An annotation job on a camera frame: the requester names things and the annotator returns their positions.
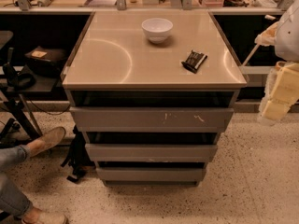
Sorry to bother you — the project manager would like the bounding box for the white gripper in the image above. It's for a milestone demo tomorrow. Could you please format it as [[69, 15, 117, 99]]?
[[254, 22, 299, 125]]

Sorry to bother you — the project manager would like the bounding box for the grey bottom drawer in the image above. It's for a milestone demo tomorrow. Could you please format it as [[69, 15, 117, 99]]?
[[96, 168, 206, 182]]

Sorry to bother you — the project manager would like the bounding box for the grey drawer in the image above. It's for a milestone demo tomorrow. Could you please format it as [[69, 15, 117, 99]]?
[[86, 144, 217, 162], [96, 168, 206, 182], [70, 107, 234, 133]]

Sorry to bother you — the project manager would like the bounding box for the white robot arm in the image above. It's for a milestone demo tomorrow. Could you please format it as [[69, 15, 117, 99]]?
[[255, 0, 299, 126]]

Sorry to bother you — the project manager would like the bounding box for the grey drawer cabinet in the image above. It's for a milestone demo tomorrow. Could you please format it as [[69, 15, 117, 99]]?
[[63, 8, 246, 186]]

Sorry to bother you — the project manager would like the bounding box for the grey middle drawer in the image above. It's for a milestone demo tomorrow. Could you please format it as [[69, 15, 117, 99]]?
[[86, 144, 217, 162]]

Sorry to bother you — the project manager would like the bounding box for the grey top drawer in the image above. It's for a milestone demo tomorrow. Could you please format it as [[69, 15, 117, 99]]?
[[70, 107, 234, 133]]

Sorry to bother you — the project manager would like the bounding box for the white stick with black tip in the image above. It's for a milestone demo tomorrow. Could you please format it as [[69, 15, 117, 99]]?
[[241, 14, 278, 67]]

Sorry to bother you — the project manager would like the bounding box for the black snack bag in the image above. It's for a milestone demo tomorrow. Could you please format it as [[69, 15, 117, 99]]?
[[181, 50, 207, 74]]

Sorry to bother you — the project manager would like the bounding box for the white ceramic bowl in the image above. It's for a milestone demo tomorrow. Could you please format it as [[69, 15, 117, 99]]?
[[141, 18, 173, 44]]

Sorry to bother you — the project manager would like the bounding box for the tan shoe upper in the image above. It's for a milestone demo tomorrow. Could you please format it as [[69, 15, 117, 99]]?
[[26, 127, 66, 157]]

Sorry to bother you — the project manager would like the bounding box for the black box with label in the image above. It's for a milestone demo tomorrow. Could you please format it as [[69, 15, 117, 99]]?
[[25, 46, 68, 77]]

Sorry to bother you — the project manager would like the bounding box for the black side table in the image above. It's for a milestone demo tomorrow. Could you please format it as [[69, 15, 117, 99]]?
[[0, 30, 64, 142]]

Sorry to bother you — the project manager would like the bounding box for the blue jeans upper leg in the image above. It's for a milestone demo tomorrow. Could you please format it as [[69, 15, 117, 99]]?
[[0, 145, 30, 171]]

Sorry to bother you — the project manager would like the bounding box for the blue jeans leg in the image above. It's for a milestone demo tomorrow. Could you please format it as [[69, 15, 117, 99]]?
[[0, 145, 30, 171], [0, 173, 33, 217]]

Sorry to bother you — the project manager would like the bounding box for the blue jeans lower leg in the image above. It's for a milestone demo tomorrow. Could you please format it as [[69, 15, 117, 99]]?
[[0, 173, 33, 217]]

